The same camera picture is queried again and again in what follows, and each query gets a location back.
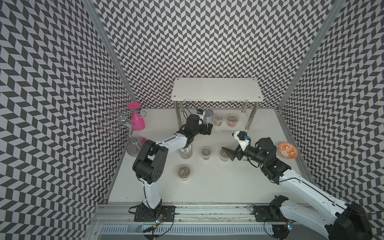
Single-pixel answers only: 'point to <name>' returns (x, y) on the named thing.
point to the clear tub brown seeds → (206, 152)
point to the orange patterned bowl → (287, 150)
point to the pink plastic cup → (137, 120)
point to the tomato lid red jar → (186, 153)
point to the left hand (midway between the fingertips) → (206, 124)
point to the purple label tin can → (208, 114)
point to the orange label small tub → (217, 119)
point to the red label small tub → (232, 120)
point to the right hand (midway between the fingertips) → (228, 142)
